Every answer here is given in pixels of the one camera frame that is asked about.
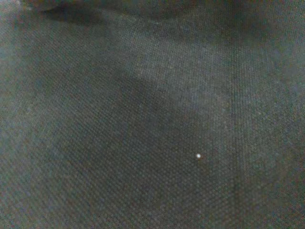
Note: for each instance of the black cloth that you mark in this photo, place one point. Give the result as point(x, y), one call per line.
point(119, 119)

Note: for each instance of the small white granule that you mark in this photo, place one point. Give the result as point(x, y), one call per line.
point(198, 156)

